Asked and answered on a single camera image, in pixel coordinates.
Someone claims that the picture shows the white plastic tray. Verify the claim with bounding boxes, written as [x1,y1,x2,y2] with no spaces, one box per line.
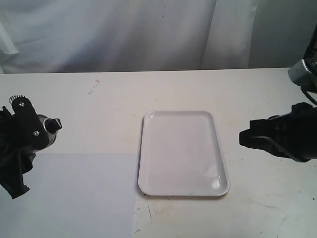
[138,111,230,197]

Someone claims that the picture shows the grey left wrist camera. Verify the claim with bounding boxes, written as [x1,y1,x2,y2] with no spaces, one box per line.
[9,95,49,150]

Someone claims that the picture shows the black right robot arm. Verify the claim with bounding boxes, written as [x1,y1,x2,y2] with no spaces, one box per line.
[239,32,317,163]

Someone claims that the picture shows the white spray paint can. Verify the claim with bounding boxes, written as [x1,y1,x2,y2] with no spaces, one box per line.
[31,114,62,151]

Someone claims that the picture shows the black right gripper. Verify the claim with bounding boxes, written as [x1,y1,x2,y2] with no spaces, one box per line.
[239,102,317,163]

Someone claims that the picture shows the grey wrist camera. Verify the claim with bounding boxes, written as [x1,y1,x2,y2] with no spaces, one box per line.
[9,95,49,150]
[288,59,317,93]

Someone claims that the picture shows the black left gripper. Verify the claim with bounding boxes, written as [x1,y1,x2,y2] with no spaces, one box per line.
[0,106,35,199]

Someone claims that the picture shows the white backdrop curtain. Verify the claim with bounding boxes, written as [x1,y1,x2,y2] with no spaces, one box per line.
[0,0,317,73]

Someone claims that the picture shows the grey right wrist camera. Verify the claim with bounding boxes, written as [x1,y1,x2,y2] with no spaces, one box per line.
[288,59,317,93]

